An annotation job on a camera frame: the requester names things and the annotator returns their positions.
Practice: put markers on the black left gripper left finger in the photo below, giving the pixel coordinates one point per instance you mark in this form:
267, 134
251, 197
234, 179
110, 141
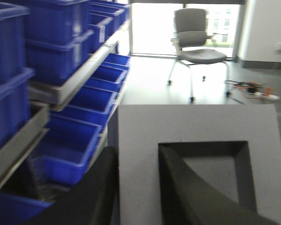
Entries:
90, 201

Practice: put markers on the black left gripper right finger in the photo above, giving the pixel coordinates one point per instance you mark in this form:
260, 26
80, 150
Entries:
186, 199

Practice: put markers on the gray hollow square base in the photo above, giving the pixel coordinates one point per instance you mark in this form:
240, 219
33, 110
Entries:
136, 130

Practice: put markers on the gray office chair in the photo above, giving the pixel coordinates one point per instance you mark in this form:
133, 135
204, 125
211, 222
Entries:
190, 24

